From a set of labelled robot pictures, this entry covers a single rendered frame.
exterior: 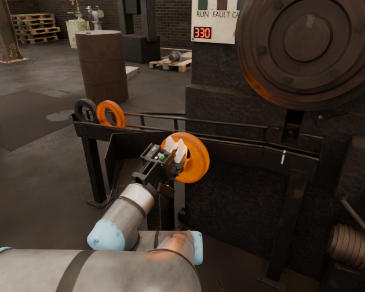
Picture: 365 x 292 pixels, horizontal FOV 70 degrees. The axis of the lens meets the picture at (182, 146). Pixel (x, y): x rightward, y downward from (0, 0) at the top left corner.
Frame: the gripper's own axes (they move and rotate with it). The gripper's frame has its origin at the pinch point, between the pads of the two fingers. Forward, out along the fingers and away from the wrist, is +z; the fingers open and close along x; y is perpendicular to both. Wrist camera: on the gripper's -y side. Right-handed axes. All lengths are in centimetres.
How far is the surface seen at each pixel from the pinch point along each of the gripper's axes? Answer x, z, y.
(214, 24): 12, 54, 15
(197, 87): 17.8, 44.5, -9.3
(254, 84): -10.0, 36.5, 0.5
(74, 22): 644, 494, -141
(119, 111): 59, 32, -22
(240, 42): -3.6, 40.2, 13.7
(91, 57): 226, 166, -65
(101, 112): 72, 32, -25
